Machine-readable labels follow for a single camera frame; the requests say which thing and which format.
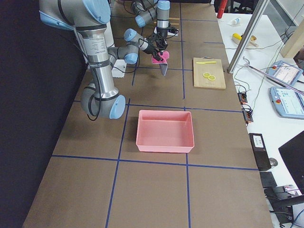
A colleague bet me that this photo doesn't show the small white bottle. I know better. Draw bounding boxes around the small white bottle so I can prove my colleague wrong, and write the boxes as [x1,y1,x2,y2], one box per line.
[228,18,241,26]

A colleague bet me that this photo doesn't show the white camera pole with base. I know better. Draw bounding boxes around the white camera pole with base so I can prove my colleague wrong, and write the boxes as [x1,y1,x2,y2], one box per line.
[104,21,127,78]

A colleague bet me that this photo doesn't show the aluminium frame post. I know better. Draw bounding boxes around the aluminium frame post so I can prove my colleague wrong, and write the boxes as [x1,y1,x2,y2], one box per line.
[228,0,270,74]

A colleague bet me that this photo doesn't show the yellow plastic knife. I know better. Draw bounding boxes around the yellow plastic knife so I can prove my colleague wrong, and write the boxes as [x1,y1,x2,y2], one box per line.
[196,61,217,65]

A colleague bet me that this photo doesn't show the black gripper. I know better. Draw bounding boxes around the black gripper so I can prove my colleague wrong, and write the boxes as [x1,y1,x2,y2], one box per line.
[157,35,168,52]
[142,44,163,62]

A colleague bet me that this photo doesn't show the far orange black connector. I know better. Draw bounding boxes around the far orange black connector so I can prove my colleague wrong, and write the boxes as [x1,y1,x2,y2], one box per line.
[237,91,247,104]

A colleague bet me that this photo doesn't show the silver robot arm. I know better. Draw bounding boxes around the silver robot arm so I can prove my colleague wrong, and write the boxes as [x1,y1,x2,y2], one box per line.
[124,0,170,61]
[39,0,161,119]

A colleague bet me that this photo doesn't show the wooden toy with yellow roller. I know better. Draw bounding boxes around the wooden toy with yellow roller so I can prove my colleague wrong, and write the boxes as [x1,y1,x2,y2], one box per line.
[231,33,259,49]

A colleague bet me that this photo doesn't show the orange black connector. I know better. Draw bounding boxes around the orange black connector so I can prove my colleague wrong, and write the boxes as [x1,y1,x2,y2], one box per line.
[242,108,253,124]
[237,91,247,104]

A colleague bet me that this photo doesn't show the lemon slice near knife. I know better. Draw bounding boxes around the lemon slice near knife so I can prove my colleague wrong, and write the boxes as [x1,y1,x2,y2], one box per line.
[203,73,210,78]

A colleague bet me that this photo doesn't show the wooden cutting board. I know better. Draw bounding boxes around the wooden cutting board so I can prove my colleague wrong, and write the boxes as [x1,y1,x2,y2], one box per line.
[193,57,226,90]

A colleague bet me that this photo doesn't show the white rectangular tray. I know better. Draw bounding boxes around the white rectangular tray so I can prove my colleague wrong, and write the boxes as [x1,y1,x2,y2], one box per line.
[154,27,179,38]

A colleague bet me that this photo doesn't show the black monitor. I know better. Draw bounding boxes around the black monitor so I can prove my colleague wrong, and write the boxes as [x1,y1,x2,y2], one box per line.
[279,132,304,193]

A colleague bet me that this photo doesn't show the near teach pendant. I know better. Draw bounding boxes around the near teach pendant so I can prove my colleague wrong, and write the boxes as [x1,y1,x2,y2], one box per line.
[269,86,304,119]

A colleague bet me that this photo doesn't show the teach pendant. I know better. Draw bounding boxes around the teach pendant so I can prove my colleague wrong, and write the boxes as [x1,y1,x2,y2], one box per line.
[266,60,303,86]
[269,86,304,119]

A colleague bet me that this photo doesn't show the pink plastic bin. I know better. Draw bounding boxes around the pink plastic bin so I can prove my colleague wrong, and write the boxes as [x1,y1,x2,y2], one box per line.
[136,110,195,153]

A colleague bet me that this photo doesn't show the near orange black connector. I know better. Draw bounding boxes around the near orange black connector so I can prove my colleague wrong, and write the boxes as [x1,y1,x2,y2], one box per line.
[242,108,253,124]

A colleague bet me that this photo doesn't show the lemon slice far from knife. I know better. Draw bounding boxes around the lemon slice far from knife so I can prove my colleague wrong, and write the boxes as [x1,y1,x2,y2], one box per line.
[208,75,216,81]

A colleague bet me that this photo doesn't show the black box with label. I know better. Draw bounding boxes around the black box with label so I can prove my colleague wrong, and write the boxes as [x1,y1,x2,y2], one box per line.
[248,133,271,171]

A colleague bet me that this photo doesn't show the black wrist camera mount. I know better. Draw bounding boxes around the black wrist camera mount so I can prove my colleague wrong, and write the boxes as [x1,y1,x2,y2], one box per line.
[146,33,158,46]

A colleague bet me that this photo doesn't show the far teach pendant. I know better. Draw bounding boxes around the far teach pendant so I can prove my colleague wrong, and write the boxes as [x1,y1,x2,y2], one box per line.
[266,60,303,86]

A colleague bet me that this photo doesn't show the red cylinder bottle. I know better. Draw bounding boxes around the red cylinder bottle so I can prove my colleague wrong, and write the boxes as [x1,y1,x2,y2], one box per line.
[217,0,228,19]

